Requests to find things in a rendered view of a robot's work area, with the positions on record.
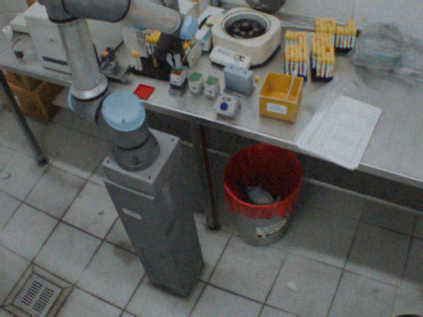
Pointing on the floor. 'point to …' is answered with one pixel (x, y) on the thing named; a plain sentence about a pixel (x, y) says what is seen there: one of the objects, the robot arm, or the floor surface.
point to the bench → (396, 93)
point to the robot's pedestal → (161, 230)
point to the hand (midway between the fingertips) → (176, 68)
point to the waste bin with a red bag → (233, 174)
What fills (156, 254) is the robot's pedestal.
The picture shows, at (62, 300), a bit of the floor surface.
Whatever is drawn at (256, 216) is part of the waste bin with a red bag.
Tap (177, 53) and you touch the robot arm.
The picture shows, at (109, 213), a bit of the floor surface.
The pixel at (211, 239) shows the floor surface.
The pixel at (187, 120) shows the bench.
